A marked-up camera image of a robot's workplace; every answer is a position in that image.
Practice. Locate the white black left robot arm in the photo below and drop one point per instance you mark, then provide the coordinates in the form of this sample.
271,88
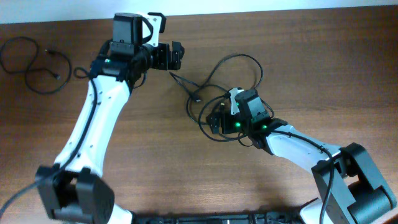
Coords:
72,189

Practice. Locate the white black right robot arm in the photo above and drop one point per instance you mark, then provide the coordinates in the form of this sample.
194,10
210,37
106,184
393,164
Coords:
351,187

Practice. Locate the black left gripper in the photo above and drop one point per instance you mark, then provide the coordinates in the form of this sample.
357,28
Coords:
163,63

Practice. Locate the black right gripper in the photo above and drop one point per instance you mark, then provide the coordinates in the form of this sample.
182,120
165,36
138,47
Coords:
226,115

